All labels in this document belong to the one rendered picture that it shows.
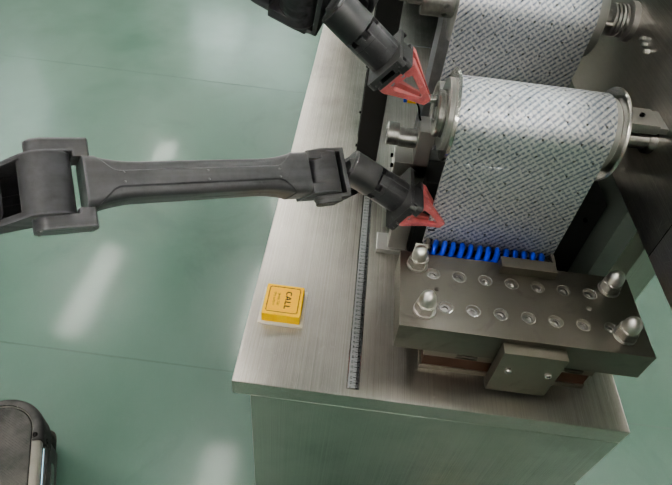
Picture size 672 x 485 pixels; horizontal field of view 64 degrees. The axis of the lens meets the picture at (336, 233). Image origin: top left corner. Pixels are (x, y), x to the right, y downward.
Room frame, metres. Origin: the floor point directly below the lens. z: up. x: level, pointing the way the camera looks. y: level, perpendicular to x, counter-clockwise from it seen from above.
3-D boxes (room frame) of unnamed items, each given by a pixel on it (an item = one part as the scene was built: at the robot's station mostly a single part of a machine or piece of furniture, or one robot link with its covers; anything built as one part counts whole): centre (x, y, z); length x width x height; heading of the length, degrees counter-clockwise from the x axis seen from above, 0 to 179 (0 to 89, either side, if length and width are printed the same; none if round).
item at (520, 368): (0.48, -0.33, 0.96); 0.10 x 0.03 x 0.11; 89
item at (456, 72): (0.75, -0.16, 1.25); 0.15 x 0.01 x 0.15; 179
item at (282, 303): (0.59, 0.08, 0.91); 0.07 x 0.07 x 0.02; 89
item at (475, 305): (0.57, -0.31, 1.00); 0.40 x 0.16 x 0.06; 89
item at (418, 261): (0.62, -0.15, 1.05); 0.04 x 0.04 x 0.04
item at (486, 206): (0.69, -0.28, 1.11); 0.23 x 0.01 x 0.18; 90
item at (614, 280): (0.62, -0.48, 1.05); 0.04 x 0.04 x 0.04
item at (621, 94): (0.75, -0.41, 1.25); 0.15 x 0.01 x 0.15; 179
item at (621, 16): (1.00, -0.45, 1.33); 0.07 x 0.07 x 0.07; 89
